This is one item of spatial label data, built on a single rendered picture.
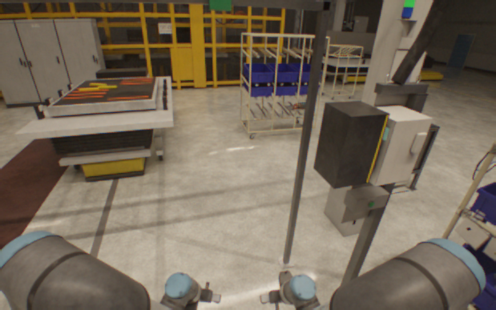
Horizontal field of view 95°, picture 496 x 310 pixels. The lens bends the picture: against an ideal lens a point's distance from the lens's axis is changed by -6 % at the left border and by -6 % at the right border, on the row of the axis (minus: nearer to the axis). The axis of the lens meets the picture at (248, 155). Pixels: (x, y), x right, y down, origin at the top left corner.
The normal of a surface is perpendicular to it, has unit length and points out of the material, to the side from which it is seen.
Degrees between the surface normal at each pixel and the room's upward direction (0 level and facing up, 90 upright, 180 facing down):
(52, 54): 90
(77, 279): 23
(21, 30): 90
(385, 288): 37
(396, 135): 90
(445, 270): 15
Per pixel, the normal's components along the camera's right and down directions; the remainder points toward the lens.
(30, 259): -0.08, -0.74
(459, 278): 0.26, -0.46
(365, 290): -0.69, -0.66
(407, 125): 0.29, 0.47
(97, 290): 0.60, -0.58
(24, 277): -0.21, -0.47
